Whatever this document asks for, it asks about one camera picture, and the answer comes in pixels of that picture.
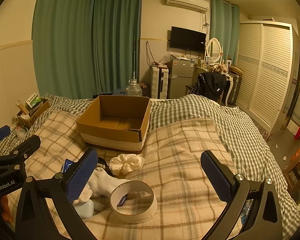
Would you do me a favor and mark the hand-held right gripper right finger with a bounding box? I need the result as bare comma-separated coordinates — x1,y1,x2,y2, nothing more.
200,150,284,240

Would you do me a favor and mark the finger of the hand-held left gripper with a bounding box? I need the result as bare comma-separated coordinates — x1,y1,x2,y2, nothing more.
0,134,41,173
0,125,11,147

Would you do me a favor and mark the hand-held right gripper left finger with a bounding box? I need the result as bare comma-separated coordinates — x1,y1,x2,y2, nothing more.
15,148,99,240

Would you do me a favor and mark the blue packet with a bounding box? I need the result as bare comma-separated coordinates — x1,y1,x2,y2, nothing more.
63,158,74,173

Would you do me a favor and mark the white sock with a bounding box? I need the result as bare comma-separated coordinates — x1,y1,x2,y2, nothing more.
73,168,132,204

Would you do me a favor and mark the black pouch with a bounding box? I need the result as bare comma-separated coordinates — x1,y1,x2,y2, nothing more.
97,156,112,175

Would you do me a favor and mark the white plastic bottle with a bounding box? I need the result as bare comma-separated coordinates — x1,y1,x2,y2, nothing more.
73,199,95,219

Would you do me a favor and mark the cream lace scrunchie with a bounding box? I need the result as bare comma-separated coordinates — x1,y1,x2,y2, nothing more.
109,154,145,176

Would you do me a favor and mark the cardboard tape ring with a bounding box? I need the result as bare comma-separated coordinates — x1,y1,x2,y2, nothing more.
109,180,158,224

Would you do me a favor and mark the small clear bottle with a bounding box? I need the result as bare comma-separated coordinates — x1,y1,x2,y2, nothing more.
14,125,28,138

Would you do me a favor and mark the small printed cardboard box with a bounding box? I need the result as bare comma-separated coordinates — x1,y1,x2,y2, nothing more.
16,97,50,128

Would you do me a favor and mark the beige plaid blanket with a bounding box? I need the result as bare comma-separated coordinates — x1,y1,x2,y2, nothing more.
0,109,243,240

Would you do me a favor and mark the green and white carton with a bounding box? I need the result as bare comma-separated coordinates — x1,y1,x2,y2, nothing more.
26,93,43,108

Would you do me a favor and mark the green gingham duvet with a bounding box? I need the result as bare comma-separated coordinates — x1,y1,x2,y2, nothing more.
0,93,300,240

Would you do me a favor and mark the wooden stool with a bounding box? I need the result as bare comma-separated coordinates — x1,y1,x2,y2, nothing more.
282,148,300,193

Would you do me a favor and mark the dark suitcase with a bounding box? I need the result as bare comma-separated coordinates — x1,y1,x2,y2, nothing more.
226,72,243,106

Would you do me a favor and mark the black jacket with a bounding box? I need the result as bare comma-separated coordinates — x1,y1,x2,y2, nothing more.
191,72,228,103

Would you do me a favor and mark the clear water jug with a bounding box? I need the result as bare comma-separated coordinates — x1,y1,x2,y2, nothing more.
125,79,143,98

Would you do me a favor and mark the silver small fridge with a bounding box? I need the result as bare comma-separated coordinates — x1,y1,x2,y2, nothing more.
169,58,194,99

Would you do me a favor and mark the wide green curtain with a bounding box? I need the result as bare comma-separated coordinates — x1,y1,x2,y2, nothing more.
32,0,95,101

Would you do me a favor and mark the floral bag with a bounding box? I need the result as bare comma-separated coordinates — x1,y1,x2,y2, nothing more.
139,81,151,98

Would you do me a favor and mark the tan patterned cloth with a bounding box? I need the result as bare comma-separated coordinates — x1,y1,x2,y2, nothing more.
210,63,230,76

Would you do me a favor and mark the brown bag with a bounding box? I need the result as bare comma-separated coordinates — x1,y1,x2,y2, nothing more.
228,65,244,76

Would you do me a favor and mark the white ribbed suitcase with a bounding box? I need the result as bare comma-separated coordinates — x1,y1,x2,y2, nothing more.
150,66,170,99

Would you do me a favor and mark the white louvred wardrobe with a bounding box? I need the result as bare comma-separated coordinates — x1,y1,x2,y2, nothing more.
236,21,300,135

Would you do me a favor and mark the white oval vanity mirror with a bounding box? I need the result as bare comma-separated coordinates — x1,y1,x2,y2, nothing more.
206,37,222,64

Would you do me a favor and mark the white mop pole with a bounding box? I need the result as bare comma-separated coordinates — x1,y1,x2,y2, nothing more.
132,37,137,81

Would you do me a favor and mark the clear plastic bag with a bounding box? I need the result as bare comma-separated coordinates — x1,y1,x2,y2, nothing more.
160,52,175,64

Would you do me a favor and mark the pleated green curtain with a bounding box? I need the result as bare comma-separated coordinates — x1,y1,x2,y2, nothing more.
91,0,143,96

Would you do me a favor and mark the narrow green curtain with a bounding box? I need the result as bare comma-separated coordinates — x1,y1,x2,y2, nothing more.
209,0,241,63

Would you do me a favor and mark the white air conditioner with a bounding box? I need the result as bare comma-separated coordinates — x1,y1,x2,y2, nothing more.
164,0,210,13

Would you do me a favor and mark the wall cable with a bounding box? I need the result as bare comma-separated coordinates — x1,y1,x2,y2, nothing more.
145,41,153,66

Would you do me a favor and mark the black wall television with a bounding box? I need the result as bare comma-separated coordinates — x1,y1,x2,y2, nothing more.
170,26,207,54

